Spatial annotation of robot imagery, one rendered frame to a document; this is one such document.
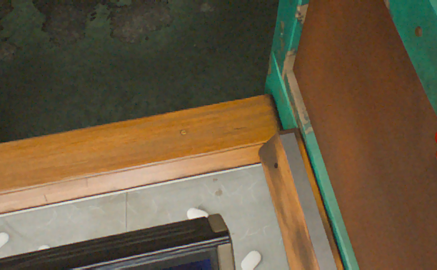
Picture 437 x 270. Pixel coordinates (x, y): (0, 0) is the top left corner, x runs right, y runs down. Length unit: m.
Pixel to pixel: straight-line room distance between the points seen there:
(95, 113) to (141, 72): 0.22
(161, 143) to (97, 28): 1.17
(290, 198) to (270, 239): 0.11
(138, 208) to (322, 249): 0.31
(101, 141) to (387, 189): 0.50
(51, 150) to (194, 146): 0.24
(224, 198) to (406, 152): 0.42
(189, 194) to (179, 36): 1.15
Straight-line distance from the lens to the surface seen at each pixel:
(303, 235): 0.76
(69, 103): 1.87
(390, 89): 0.53
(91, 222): 0.89
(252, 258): 0.83
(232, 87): 1.84
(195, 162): 0.88
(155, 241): 0.48
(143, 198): 0.88
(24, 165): 0.92
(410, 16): 0.45
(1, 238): 0.90
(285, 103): 0.87
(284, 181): 0.78
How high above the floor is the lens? 1.57
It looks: 64 degrees down
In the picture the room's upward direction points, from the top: straight up
